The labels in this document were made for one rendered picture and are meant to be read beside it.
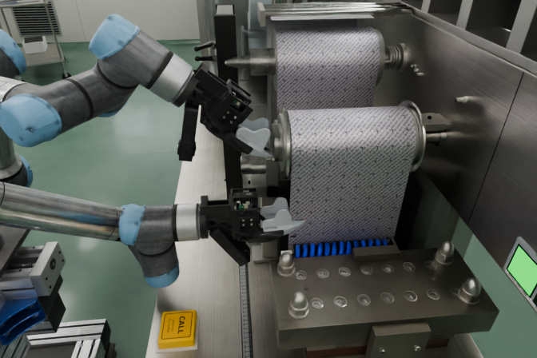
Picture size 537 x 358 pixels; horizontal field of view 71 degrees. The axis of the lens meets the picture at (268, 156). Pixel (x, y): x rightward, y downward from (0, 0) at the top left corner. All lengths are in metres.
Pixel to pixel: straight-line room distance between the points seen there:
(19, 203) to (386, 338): 0.69
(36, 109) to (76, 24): 6.09
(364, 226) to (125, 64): 0.56
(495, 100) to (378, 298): 0.40
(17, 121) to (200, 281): 0.54
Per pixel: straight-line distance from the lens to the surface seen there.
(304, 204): 0.77
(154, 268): 0.83
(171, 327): 0.86
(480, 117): 0.75
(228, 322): 0.88
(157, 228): 0.76
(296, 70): 0.88
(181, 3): 6.28
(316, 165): 0.72
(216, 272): 0.97
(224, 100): 0.65
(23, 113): 0.63
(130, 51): 0.64
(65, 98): 0.66
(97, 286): 2.28
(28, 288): 1.36
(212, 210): 0.74
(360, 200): 0.79
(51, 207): 0.82
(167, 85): 0.64
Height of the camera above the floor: 1.62
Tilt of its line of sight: 32 degrees down
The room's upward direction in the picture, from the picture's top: straight up
